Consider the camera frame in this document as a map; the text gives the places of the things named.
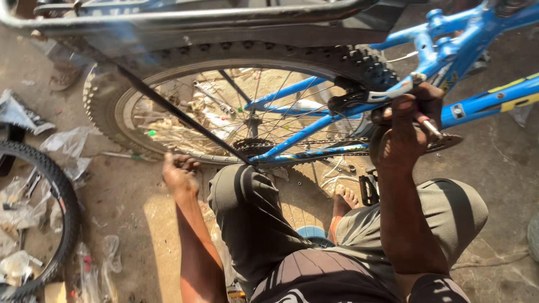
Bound silver crumpled wrapper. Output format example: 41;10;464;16
0;89;56;136

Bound grey shorts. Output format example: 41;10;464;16
207;164;489;303

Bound black bicycle mudguard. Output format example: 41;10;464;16
25;0;426;64

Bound bicycle chainring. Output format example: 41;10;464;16
424;132;464;155

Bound clear plastic bags with parts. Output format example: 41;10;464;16
75;235;124;303

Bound bicycle wheel with knobby tyre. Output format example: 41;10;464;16
83;41;400;166

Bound person's bare foot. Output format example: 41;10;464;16
328;183;360;243

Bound silver bicycle carrier rack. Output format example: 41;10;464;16
0;0;382;35

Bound short black carrier stay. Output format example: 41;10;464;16
218;69;254;105

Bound blue round stool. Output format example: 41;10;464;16
296;226;336;248

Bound person's left hand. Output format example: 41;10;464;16
162;152;202;197

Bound white cable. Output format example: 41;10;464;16
320;157;360;190

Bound grey stone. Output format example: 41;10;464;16
527;212;539;262

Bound clear crumpled plastic bag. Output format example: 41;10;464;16
40;126;102;182

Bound bicycle chain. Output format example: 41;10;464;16
236;136;426;158

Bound heap of plastic parts packets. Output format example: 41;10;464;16
0;167;65;288

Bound bicycle sprocket cassette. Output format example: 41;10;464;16
232;137;275;159

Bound metal spanner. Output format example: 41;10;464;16
193;81;237;115

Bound person's right hand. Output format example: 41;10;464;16
369;82;445;170

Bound long black carrier stay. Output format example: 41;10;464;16
59;40;254;166

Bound blue bicycle frame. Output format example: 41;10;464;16
246;0;539;166

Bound black printed shirt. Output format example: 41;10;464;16
250;249;471;303

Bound red handled screwdriver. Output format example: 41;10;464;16
415;111;444;139

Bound brown worn sandal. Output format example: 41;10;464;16
49;60;83;92

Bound black bicycle pedal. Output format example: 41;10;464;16
359;167;380;207

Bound loose black bicycle tyre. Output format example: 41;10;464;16
0;140;82;302

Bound black brake pad holder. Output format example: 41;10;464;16
327;89;370;113

